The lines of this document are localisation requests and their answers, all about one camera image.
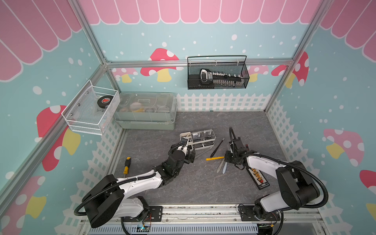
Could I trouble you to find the green storage box clear lid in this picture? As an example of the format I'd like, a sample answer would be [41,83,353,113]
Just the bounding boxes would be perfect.
[114,92,177,130]

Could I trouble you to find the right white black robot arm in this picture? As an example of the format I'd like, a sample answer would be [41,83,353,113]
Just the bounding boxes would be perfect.
[225,137,329,220]

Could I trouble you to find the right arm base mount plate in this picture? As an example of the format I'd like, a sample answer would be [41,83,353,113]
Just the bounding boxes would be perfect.
[238,204,281,222]

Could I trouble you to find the socket bit set holder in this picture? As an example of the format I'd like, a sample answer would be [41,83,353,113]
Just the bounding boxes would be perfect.
[199,69,243,87]

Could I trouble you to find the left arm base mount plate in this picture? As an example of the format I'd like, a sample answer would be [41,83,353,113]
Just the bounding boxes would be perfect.
[123,206,163,222]

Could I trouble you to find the beige toothbrush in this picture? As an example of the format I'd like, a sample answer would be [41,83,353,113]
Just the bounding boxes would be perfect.
[216,158,225,173]

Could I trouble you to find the black toothbrush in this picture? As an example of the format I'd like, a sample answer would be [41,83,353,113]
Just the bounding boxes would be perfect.
[210,138,225,158]

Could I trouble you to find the white wire wall basket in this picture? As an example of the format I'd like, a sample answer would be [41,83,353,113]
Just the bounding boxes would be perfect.
[61,80,120,135]

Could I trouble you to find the beige toothbrush holder rack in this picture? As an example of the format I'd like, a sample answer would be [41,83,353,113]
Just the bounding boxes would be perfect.
[179,129,216,150]

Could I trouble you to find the yellow black screwdriver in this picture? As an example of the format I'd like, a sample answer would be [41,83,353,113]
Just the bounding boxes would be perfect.
[123,157,131,175]

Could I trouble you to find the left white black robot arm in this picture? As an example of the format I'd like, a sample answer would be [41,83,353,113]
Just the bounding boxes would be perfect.
[73,138,196,228]

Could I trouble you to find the grey toothbrush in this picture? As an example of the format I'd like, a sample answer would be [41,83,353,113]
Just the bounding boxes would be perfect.
[222,162,228,174]

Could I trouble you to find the black red tape roll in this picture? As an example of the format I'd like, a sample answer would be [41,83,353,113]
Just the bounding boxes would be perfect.
[97,95,114,109]

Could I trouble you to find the black wire wall basket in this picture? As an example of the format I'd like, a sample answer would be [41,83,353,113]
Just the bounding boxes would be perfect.
[187,55,250,90]

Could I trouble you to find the yellow toothbrush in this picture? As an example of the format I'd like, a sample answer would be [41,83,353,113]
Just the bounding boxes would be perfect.
[206,156,224,161]

